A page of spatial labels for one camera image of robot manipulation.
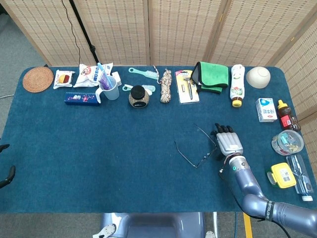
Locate purple toothpaste tube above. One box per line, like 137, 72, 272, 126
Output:
98, 73, 112, 90

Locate grey blue robot torso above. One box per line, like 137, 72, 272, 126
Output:
100, 212, 206, 238

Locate blue carpet table mat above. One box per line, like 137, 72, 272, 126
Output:
0, 65, 317, 214

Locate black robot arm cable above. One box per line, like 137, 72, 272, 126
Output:
218, 168, 291, 238

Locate white bottle yellow cap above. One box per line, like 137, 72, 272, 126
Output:
230, 63, 246, 108

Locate pale blue plastic cup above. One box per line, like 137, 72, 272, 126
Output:
96, 75, 120, 104

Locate white snack packet yellow red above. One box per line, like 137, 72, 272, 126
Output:
53, 69, 76, 90

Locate silver metal rod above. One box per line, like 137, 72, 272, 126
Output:
212, 212, 220, 238

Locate white snack bag blue print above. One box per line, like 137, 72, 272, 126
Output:
73, 62, 113, 88

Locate light blue toothbrush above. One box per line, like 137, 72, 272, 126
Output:
97, 62, 109, 80

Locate white blue carton box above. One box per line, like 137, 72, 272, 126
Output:
255, 97, 278, 123

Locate yellow lidded lunch box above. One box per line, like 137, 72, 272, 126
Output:
266, 162, 297, 188

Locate glass jar black lid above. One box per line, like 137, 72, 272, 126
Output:
128, 85, 151, 109

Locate clear round tub with clips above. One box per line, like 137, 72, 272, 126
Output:
271, 129, 305, 156

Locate small white box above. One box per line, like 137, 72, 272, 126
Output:
111, 71, 122, 87

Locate beige upturned bowl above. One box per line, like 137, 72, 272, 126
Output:
246, 66, 271, 89

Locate thin black hanging cable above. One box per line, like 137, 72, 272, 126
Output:
61, 0, 81, 65

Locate coiled beige rope bundle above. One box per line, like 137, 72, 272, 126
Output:
153, 64, 172, 104

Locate dark blue rectangular box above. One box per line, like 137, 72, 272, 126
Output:
64, 91, 102, 107

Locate teal white small brush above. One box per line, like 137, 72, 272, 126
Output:
122, 83, 157, 94

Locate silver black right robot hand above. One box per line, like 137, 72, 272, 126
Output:
210, 123, 245, 161

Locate clear plastic bottle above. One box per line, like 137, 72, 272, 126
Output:
286, 154, 315, 202

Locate brown honey squeeze bottle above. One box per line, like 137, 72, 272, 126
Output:
277, 99, 302, 132

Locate black stand pole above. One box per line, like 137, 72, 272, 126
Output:
69, 0, 100, 65

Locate green cloth black trim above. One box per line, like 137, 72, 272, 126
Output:
192, 61, 229, 95

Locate razor in yellow card pack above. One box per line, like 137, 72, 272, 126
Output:
174, 70, 200, 104

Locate black wire eyeglasses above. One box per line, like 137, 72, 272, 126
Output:
174, 123, 218, 169

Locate round woven rattan coaster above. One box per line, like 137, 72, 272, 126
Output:
22, 66, 54, 94

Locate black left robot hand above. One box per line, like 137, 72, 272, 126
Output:
0, 143, 16, 189

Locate bamboo folding screen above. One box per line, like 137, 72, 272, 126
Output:
0, 0, 317, 134

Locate teal handled hair brush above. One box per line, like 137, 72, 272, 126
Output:
128, 66, 159, 80

